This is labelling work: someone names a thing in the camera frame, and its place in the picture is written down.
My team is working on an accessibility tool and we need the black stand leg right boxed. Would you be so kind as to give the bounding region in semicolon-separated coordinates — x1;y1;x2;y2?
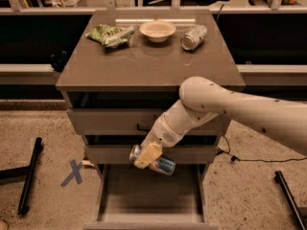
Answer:
274;171;307;230

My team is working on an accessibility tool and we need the drawer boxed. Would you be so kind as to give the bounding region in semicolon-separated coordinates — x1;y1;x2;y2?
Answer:
83;165;219;230
84;135;217;164
66;91;239;136

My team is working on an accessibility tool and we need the black cable on floor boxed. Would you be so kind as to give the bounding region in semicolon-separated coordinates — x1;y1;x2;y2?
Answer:
217;135;307;164

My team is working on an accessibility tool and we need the black stand leg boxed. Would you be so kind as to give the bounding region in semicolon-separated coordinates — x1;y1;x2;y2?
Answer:
274;171;307;230
0;137;43;216

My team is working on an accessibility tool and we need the white paper bowl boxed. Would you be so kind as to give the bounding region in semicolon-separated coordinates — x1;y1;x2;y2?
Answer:
139;20;177;43

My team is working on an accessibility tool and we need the green chip bag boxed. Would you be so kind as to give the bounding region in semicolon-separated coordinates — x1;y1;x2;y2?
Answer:
85;24;134;48

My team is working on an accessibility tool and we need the blue tape cross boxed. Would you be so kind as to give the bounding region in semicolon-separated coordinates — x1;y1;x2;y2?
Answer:
60;159;83;187

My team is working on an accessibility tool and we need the top drawer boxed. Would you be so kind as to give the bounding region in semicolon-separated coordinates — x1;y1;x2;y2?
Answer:
66;91;239;136

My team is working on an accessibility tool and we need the grey drawer cabinet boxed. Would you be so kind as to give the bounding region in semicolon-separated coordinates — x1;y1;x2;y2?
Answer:
56;9;247;177

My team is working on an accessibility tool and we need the bottom drawer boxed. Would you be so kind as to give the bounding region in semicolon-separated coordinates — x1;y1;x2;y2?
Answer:
83;165;219;230

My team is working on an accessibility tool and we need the blue silver redbull can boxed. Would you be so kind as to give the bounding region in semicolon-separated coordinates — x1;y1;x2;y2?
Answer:
130;145;176;175

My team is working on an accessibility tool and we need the black stand leg left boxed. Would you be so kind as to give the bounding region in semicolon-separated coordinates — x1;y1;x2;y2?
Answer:
0;137;43;216

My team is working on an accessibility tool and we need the middle drawer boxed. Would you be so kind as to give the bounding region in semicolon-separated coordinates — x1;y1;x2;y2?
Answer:
84;135;217;164

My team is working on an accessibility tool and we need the silver green soda can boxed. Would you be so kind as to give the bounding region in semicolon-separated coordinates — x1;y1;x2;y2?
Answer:
180;25;207;51

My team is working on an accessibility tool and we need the black clamp on ledge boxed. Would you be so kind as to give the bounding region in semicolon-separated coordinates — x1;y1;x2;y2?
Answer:
50;51;67;72

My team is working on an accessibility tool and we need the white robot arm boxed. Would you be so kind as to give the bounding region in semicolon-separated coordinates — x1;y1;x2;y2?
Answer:
130;77;307;174

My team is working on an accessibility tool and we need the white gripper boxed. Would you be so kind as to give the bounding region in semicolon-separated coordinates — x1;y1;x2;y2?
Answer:
134;114;179;169

